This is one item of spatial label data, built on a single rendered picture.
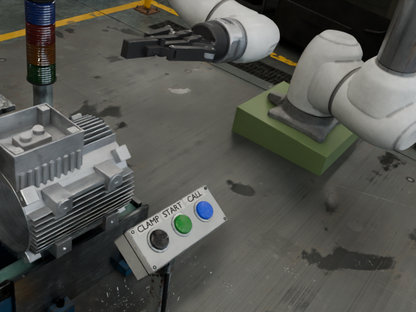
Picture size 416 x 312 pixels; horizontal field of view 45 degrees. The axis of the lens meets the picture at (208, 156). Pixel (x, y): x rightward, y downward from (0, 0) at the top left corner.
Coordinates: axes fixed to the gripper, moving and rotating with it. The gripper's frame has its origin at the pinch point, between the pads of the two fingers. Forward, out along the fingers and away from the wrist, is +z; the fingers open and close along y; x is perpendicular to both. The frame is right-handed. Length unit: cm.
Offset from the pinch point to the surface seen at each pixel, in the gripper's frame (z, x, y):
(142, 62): -66, 34, -58
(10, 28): -148, 103, -265
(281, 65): -291, 82, -118
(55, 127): 13.9, 13.5, -1.7
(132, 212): 0.9, 29.9, 7.5
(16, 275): 23.8, 34.9, 5.8
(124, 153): 6.2, 15.6, 7.1
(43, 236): 22.3, 24.8, 9.3
